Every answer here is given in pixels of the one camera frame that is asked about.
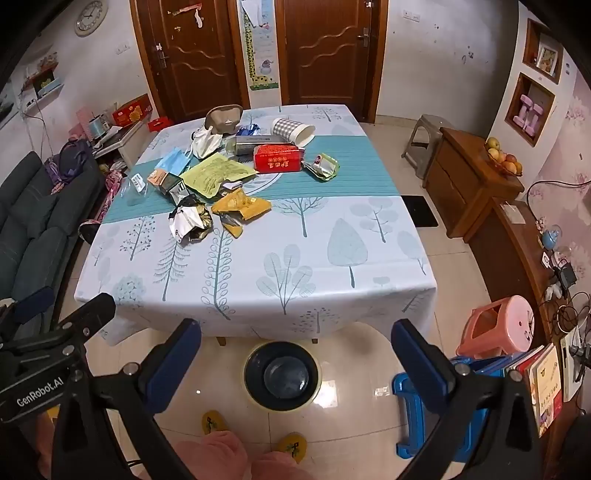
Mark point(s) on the pink gift bag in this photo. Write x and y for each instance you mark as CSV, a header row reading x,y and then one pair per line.
x,y
84,120

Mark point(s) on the fruit pile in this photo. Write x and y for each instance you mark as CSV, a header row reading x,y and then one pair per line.
x,y
503,161

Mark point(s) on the blue white plastic wrapper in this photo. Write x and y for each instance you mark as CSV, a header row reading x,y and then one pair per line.
x,y
249,129

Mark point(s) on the long grey box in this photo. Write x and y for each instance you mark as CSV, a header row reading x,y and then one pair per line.
x,y
256,141

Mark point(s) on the purple backpack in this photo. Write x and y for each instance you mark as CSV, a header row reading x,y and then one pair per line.
x,y
76,157

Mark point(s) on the pink dumbbell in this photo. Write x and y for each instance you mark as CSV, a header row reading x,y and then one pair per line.
x,y
525,110
536,118

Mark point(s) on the silver black foil wrapper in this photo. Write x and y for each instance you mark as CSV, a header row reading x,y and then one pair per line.
x,y
187,221

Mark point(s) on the round wall clock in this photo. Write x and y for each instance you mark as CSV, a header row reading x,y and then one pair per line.
x,y
90,18

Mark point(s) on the person's pink pants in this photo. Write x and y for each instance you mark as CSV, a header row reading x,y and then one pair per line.
x,y
217,457

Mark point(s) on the light blue round tin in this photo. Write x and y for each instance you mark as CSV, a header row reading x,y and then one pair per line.
x,y
98,127

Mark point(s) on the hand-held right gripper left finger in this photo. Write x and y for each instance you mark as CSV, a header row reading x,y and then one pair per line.
x,y
173,369

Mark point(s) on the blue plastic stool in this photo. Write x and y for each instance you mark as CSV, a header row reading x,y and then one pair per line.
x,y
411,415

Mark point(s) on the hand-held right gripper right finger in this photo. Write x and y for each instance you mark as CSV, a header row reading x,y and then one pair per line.
x,y
422,369

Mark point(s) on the tree-print tablecloth table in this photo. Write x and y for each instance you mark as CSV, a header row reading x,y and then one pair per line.
x,y
323,258

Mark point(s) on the pink plastic stool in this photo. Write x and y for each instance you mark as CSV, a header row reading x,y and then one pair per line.
x,y
508,318

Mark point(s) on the black power adapter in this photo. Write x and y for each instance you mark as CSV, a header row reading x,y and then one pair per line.
x,y
565,276

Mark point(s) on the long wooden sideboard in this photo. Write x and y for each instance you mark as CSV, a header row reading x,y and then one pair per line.
x,y
508,249

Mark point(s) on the brown wooden door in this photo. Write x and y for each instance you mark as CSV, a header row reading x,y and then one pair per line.
x,y
198,69
332,60

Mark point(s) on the green foil wrapper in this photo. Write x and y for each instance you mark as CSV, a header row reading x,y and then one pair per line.
x,y
321,166

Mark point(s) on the yellow green paper packet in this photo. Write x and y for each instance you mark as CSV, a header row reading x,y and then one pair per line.
x,y
214,175

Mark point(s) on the yellow slipper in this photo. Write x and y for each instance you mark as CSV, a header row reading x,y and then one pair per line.
x,y
214,422
292,446

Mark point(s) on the grey plastic stool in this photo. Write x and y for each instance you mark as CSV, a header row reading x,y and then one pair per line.
x,y
427,127

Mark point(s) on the dark green sofa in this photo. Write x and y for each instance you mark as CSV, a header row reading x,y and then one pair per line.
x,y
32,230

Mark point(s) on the small blue teapot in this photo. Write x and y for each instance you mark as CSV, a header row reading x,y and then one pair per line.
x,y
549,239

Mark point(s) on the white blister pack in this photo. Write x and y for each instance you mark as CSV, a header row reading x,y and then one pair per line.
x,y
288,128

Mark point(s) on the white wall shelf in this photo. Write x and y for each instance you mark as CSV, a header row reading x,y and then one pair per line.
x,y
44,85

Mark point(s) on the red paper bag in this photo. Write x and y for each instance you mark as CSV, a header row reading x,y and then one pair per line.
x,y
159,124

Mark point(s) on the clear plastic bag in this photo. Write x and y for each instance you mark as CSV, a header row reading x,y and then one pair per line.
x,y
136,185

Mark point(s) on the wooden cabinet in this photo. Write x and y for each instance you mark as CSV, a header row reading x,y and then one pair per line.
x,y
466,184

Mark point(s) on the small black yellow wrapper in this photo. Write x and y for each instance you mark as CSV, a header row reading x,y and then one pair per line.
x,y
232,226

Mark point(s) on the red gift box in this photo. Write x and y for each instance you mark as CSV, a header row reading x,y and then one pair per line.
x,y
131,110

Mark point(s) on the white low table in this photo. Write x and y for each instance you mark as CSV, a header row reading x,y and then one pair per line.
x,y
117,138

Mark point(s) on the row of books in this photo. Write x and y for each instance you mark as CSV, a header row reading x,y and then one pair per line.
x,y
549,383

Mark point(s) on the yellow snack wrapper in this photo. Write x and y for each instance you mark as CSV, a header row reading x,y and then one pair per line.
x,y
240,204

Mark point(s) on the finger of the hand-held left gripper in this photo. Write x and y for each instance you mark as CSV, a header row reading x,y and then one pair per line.
x,y
34,299
90,316

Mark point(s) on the red tissue packet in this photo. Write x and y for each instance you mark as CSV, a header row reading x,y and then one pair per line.
x,y
277,159

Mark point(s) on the white picture frame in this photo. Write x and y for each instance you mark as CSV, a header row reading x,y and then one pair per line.
x,y
548,57

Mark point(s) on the wooden wall niche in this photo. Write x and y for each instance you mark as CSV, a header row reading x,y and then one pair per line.
x,y
547,99
531,32

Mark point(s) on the blue face mask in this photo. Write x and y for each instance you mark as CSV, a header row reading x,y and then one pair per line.
x,y
173,160

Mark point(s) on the giraffe height chart poster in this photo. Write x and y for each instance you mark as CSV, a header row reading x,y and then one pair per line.
x,y
263,55

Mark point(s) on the yellow rimmed waste bin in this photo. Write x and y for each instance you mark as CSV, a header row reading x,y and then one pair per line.
x,y
281,374

